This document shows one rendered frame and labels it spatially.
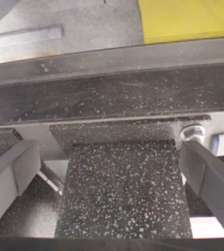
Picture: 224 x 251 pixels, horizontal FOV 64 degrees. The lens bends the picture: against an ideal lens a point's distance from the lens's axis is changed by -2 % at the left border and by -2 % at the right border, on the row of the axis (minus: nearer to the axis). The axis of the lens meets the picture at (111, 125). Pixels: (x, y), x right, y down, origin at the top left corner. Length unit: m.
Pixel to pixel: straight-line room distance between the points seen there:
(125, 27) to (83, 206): 0.80
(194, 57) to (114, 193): 0.41
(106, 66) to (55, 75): 0.16
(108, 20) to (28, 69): 0.47
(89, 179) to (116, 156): 0.06
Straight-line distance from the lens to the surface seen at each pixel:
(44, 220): 0.59
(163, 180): 0.32
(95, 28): 0.95
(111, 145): 0.36
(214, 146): 0.41
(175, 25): 0.58
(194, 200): 1.17
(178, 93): 0.47
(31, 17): 1.01
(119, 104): 0.44
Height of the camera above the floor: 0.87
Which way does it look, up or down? 39 degrees down
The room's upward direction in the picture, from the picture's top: 177 degrees counter-clockwise
